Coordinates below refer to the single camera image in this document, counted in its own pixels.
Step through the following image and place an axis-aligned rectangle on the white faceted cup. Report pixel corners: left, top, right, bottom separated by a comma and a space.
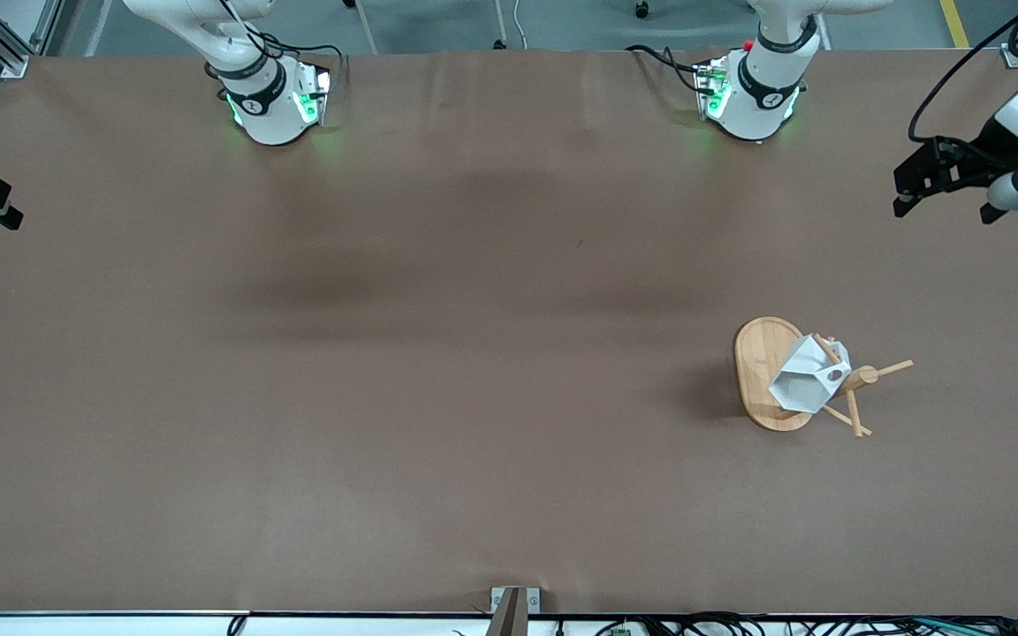
768, 334, 853, 414

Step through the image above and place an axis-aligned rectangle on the wooden cup rack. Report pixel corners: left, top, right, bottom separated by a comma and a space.
733, 316, 915, 438

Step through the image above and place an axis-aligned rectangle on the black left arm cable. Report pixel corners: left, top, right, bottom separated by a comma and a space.
907, 0, 1018, 144

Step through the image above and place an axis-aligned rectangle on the black left base cable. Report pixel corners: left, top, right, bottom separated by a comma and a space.
626, 44, 706, 94

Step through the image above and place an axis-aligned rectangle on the black base cable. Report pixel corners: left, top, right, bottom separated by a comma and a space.
626, 44, 706, 94
257, 34, 348, 89

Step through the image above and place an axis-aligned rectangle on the black right base cable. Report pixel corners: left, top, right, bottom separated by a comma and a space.
257, 34, 348, 89

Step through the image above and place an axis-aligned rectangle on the black cable bundle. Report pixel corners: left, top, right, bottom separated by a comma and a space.
597, 611, 1018, 636

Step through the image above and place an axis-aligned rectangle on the metal table edge bracket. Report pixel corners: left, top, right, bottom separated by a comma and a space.
490, 587, 542, 636

